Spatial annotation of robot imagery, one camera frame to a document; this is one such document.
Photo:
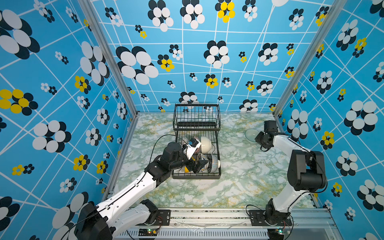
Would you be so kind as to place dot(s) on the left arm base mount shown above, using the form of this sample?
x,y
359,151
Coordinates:
x,y
162,217

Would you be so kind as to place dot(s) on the black two-tier dish rack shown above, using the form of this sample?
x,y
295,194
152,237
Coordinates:
x,y
195,121

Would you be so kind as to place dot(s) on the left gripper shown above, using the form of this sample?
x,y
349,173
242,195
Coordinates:
x,y
199,166

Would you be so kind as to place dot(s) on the plain white bowl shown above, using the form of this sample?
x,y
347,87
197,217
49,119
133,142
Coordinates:
x,y
206,145

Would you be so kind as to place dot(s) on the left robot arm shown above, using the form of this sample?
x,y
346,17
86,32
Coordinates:
x,y
115,215

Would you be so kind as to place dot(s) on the blue yellow floral bowl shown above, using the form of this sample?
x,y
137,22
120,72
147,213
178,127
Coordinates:
x,y
206,167

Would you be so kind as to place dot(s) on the aluminium front rail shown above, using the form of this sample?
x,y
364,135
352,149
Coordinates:
x,y
235,224

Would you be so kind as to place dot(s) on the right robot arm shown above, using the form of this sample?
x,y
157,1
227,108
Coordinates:
x,y
306,172

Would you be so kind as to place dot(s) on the pale green glass bowl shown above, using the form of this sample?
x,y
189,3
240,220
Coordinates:
x,y
251,135

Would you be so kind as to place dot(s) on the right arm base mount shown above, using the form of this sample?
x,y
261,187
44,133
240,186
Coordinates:
x,y
267,219

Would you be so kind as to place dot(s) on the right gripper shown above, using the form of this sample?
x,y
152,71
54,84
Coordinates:
x,y
260,134

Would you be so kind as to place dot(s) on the dark blue patterned bowl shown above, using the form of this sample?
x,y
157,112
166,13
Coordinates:
x,y
214,163

